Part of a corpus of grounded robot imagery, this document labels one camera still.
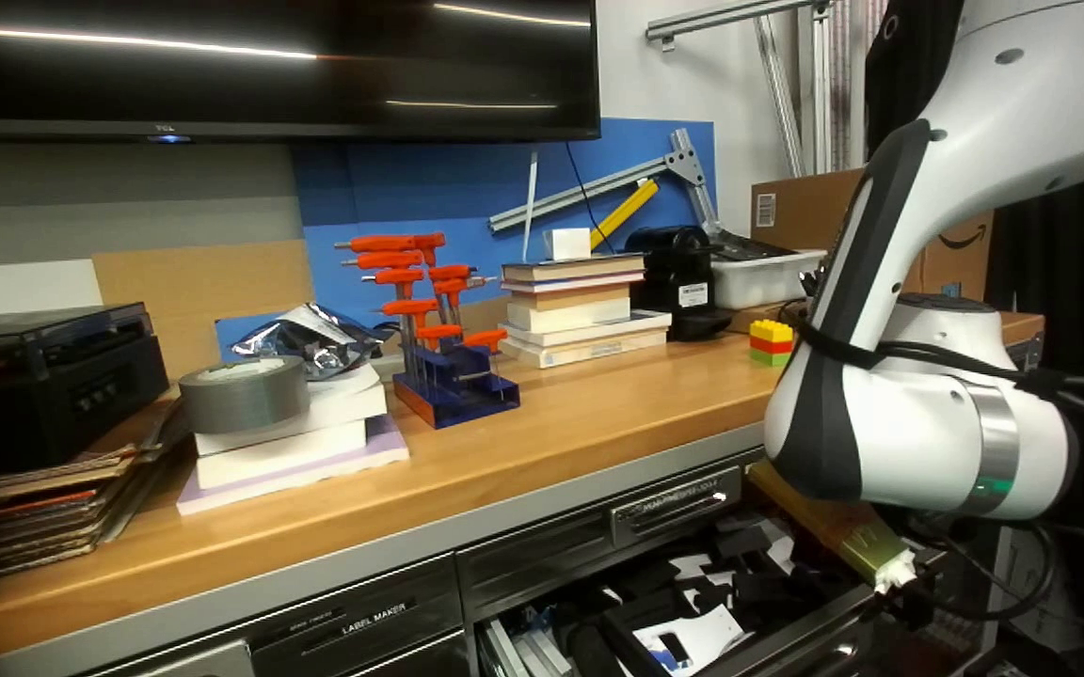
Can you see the lilac flat book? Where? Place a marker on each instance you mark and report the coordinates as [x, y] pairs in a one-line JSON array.
[[319, 484]]

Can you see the metal stand frame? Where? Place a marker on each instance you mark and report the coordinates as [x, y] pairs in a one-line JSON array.
[[717, 19]]

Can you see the brown cardboard shipping box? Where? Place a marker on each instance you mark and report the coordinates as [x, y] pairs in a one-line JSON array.
[[792, 208]]

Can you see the small white box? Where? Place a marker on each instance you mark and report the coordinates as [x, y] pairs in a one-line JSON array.
[[574, 241]]

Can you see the stack of dark folders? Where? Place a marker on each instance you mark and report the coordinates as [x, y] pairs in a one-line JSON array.
[[56, 513]]

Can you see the gold brown wrist camera box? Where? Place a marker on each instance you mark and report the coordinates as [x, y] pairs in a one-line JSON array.
[[830, 519]]

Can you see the black device with white label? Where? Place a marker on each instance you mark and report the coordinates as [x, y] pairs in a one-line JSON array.
[[674, 276]]

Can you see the blue wall board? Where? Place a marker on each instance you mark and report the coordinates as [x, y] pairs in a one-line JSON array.
[[443, 173]]

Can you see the grey duct tape roll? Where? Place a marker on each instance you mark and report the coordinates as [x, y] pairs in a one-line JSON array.
[[244, 397]]

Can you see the black flat screen monitor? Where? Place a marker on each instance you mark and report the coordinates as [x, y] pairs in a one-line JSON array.
[[253, 75]]

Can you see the thin silver rod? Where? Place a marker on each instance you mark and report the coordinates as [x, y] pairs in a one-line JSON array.
[[527, 208]]

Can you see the white plastic bin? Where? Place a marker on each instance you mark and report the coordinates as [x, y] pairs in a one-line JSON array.
[[762, 281]]

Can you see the stack of books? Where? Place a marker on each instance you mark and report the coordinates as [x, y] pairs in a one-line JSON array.
[[566, 313]]

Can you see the metal drawer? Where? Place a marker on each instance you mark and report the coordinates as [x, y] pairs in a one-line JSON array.
[[807, 641]]

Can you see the white paper sheet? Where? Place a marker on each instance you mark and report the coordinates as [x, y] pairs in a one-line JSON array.
[[717, 626]]

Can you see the yellow red green brick stack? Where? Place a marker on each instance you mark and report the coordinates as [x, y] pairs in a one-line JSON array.
[[769, 341]]

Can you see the brown cardboard sheet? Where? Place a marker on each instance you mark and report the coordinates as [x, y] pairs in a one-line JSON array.
[[189, 303]]

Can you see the crumpled silver foil bag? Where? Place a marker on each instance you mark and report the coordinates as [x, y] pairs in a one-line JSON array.
[[319, 341]]

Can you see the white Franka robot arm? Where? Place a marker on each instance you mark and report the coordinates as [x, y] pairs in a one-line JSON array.
[[892, 426]]

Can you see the orange hex keys blue stand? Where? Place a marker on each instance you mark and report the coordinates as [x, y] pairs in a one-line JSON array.
[[453, 390]]

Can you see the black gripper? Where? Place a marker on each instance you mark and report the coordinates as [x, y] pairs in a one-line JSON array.
[[958, 575]]

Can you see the black printer device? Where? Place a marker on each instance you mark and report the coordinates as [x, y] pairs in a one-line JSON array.
[[40, 390]]

